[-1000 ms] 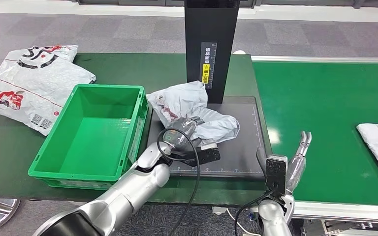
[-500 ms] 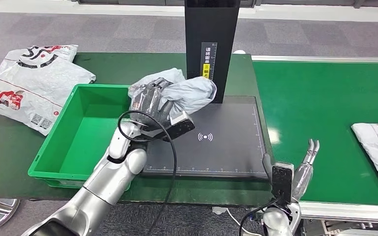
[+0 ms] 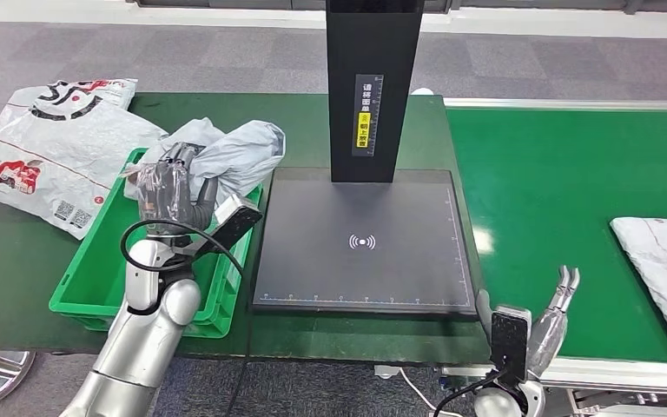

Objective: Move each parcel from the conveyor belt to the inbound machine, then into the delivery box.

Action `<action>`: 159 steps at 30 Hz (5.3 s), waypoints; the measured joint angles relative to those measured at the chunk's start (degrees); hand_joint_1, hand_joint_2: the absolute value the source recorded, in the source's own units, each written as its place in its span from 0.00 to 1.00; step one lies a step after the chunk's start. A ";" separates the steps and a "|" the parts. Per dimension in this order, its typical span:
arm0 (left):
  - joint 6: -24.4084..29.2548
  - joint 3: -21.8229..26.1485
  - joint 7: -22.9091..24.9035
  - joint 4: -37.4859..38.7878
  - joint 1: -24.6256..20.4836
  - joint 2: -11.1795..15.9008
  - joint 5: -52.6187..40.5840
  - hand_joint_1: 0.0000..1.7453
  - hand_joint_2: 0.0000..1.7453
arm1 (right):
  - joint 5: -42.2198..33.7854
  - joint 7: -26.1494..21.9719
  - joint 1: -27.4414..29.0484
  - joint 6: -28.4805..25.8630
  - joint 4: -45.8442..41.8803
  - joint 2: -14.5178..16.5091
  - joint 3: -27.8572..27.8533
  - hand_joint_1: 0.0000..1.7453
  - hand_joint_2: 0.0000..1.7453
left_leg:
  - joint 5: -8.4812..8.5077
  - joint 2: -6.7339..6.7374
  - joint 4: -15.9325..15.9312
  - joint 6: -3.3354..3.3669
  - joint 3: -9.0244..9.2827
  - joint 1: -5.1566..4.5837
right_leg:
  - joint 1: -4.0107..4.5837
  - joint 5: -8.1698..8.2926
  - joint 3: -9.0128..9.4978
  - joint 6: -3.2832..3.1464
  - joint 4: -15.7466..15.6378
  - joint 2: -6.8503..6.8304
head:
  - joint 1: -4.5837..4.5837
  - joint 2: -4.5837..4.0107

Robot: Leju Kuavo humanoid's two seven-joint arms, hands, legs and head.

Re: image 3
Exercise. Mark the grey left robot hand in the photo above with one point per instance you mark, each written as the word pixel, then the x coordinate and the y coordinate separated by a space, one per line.
pixel 164 195

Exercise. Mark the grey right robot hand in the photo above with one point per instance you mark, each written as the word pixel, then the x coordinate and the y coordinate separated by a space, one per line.
pixel 546 339

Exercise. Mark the grey parcel bag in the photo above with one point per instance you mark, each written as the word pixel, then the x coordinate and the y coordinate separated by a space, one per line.
pixel 241 155
pixel 661 259

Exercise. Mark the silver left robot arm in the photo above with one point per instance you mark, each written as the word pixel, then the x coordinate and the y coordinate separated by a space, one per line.
pixel 138 345

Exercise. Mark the green conveyor belt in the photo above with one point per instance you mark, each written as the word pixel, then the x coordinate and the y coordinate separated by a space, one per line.
pixel 540 172

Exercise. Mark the black inbound scanner machine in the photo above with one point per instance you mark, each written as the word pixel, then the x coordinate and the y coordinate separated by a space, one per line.
pixel 362 270

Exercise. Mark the green plastic crate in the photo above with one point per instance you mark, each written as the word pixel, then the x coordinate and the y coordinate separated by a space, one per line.
pixel 92 276

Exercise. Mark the large white bag red print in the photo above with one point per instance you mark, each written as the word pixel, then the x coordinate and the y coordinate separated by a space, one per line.
pixel 51 149

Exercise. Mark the white bag black face print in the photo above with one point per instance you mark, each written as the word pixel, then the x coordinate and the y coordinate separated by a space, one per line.
pixel 80 94

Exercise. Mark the black label with yellow mark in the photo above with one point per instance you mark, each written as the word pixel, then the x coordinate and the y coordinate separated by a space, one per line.
pixel 368 98

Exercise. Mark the small white round object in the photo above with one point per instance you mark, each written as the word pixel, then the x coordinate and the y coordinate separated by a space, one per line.
pixel 422 92

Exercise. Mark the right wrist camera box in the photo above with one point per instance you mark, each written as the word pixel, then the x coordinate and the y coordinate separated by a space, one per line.
pixel 509 345

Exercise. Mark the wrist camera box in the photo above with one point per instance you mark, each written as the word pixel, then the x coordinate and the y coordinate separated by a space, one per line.
pixel 509 345
pixel 235 221

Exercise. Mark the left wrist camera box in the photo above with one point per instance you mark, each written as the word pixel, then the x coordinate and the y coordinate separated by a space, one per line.
pixel 235 221

